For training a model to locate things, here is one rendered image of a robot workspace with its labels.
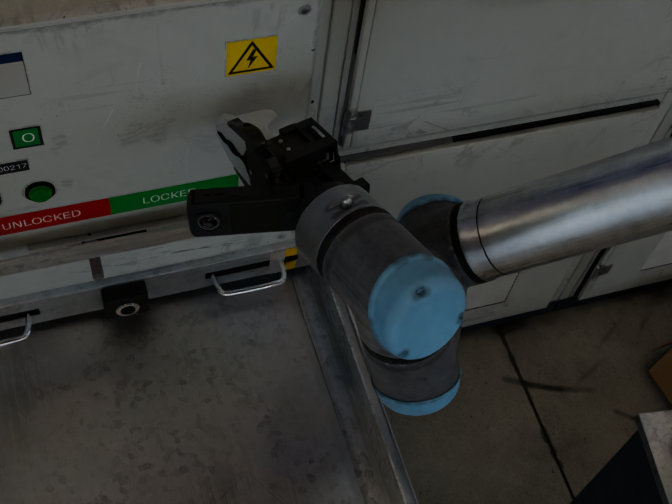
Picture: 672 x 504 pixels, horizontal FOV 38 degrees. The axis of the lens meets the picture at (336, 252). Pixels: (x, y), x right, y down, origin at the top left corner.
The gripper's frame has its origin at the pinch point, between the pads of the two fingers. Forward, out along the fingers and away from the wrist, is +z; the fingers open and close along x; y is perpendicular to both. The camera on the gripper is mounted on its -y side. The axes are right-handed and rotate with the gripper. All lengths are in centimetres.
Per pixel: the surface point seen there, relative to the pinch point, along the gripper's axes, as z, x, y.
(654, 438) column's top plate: -34, -58, 48
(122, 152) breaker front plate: 5.4, -2.6, -9.8
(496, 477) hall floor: 5, -125, 56
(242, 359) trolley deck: -0.4, -39.0, -1.9
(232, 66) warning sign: -0.6, 7.4, 2.4
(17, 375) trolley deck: 11.8, -35.7, -29.2
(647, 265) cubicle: 20, -104, 113
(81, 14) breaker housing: 0.7, 18.1, -11.8
